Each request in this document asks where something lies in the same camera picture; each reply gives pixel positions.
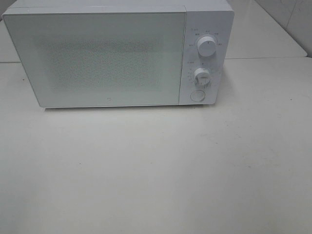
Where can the upper white power knob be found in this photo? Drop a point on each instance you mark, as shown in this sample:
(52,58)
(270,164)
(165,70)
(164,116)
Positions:
(206,46)

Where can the white microwave door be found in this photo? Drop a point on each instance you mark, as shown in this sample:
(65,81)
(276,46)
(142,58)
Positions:
(90,60)

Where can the white microwave oven body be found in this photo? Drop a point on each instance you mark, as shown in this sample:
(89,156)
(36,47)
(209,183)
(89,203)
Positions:
(202,18)

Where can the round white door-release button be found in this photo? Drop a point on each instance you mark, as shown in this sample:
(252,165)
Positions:
(197,95)

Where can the white timer knob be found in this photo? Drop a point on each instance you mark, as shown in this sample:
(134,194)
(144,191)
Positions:
(202,76)

